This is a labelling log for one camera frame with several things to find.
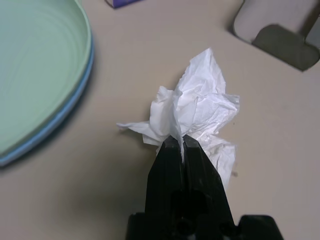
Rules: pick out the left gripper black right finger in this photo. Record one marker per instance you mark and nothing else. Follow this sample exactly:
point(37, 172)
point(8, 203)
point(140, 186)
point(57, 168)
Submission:
point(202, 175)

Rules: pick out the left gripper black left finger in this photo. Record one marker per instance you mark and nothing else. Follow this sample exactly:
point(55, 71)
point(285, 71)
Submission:
point(165, 175)

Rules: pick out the white tissue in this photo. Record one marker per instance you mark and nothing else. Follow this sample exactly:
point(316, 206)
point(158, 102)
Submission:
point(200, 105)

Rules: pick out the grey glasses case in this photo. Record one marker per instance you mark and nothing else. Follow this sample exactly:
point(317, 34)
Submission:
point(285, 50)

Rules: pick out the light green plate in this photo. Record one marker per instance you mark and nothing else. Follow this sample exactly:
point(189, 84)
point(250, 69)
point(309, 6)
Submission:
point(37, 62)

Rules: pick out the light blue plate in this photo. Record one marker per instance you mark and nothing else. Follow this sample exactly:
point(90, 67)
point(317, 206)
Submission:
point(7, 158)

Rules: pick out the purple tissue pack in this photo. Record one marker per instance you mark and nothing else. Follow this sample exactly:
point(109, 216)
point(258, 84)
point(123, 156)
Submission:
point(120, 3)

